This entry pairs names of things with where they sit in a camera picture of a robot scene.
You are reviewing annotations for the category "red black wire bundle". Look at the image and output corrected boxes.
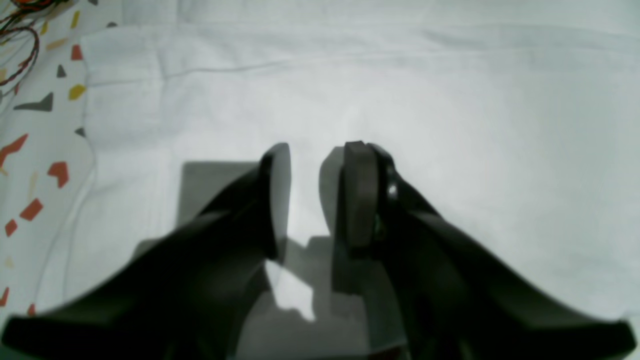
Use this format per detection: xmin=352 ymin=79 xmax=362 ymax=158
xmin=0 ymin=0 xmax=66 ymax=96

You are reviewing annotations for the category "white T-shirt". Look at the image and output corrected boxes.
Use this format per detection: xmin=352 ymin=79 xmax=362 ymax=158
xmin=38 ymin=0 xmax=640 ymax=357

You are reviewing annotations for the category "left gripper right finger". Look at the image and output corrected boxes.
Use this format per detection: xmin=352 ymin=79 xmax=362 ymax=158
xmin=336 ymin=141 xmax=638 ymax=360

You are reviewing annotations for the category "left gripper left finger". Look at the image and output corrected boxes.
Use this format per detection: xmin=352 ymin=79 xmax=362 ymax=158
xmin=2 ymin=143 xmax=291 ymax=360

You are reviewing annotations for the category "terrazzo patterned tablecloth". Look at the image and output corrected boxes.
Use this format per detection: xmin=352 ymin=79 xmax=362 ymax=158
xmin=0 ymin=0 xmax=122 ymax=323

